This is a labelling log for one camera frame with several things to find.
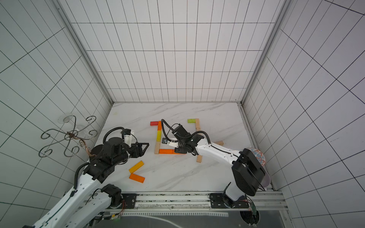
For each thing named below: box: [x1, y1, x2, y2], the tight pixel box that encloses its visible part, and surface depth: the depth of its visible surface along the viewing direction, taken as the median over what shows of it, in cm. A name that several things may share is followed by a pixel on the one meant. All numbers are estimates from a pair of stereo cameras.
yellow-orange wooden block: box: [128, 160, 145, 174], surface depth 87 cm
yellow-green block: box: [156, 130, 163, 142], surface depth 101 cm
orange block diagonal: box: [157, 120, 163, 132], surface depth 108 cm
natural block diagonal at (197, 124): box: [195, 118, 201, 132], surface depth 108 cm
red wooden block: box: [150, 121, 159, 126], surface depth 109 cm
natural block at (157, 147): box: [153, 141, 162, 155], surface depth 95 cm
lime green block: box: [187, 118, 196, 124], surface depth 109 cm
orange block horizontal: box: [128, 172, 146, 184], surface depth 83 cm
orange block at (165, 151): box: [158, 148, 173, 154], surface depth 92 cm
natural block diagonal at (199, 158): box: [196, 154, 203, 163], surface depth 91 cm
